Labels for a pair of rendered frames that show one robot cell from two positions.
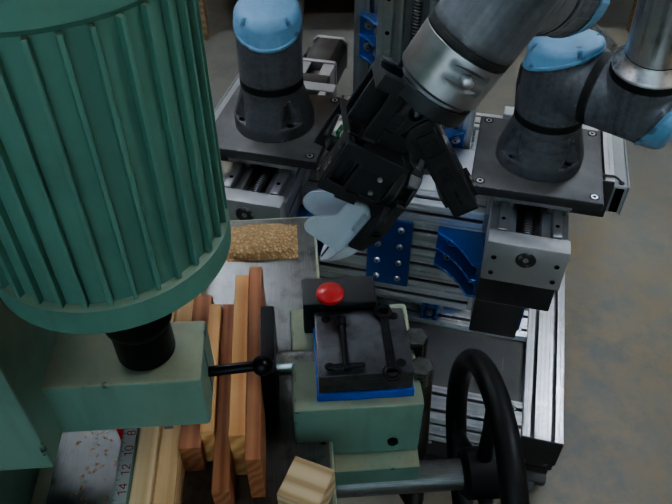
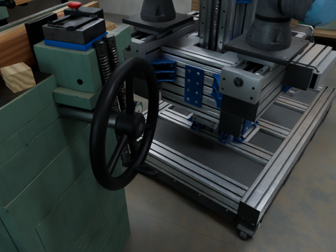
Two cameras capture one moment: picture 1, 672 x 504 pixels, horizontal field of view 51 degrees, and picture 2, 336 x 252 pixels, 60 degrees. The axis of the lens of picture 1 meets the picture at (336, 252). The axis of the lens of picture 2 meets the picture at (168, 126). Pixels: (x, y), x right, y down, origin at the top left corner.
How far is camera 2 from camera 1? 0.60 m
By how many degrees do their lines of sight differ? 20
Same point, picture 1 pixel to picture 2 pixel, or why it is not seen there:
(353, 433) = (61, 70)
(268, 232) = not seen: hidden behind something
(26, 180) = not seen: outside the picture
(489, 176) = (236, 43)
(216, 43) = not seen: hidden behind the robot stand
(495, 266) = (225, 85)
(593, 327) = (318, 183)
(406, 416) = (81, 62)
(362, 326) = (80, 19)
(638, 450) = (316, 244)
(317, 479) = (20, 68)
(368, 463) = (68, 92)
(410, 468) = (84, 98)
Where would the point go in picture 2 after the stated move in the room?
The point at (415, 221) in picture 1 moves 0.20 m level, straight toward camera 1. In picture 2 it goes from (204, 69) to (178, 90)
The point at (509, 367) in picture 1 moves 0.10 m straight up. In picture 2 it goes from (251, 173) to (255, 157)
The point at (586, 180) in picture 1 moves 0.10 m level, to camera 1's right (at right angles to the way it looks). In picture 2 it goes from (285, 52) to (319, 57)
